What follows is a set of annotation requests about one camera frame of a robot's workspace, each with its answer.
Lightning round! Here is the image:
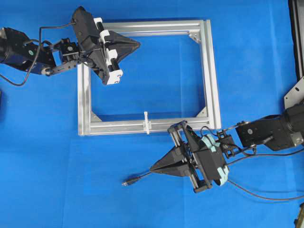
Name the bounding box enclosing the aluminium extrusion frame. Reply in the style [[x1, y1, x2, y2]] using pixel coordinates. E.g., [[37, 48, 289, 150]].
[[77, 19, 221, 136]]

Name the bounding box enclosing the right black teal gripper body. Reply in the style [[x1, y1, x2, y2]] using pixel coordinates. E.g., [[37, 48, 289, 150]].
[[168, 121, 229, 193]]

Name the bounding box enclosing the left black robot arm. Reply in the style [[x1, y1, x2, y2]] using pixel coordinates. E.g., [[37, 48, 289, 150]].
[[0, 6, 141, 85]]

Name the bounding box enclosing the dark object right bottom edge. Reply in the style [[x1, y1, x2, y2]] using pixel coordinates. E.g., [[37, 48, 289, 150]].
[[294, 203, 304, 228]]

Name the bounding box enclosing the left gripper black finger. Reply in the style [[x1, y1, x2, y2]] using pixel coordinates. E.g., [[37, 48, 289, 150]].
[[108, 43, 141, 63], [108, 30, 141, 48]]

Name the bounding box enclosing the white string loop tie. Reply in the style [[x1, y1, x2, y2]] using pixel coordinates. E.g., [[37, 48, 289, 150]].
[[143, 111, 152, 134]]

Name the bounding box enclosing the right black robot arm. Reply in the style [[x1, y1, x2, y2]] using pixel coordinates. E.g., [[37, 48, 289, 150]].
[[150, 104, 304, 193]]

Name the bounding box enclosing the black metal stand right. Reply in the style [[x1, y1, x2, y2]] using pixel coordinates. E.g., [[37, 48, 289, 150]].
[[284, 0, 304, 109]]

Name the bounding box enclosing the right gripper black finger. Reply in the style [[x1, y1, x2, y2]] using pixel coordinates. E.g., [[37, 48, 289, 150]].
[[150, 163, 193, 177], [150, 145, 190, 170]]

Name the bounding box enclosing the black wire with plug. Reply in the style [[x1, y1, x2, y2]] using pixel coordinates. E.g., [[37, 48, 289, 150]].
[[121, 172, 304, 202]]

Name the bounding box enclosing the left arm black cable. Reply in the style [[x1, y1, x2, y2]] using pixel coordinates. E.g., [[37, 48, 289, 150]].
[[0, 21, 77, 87]]

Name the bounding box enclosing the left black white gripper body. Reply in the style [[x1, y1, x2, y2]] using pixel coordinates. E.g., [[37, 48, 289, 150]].
[[72, 6, 123, 85]]

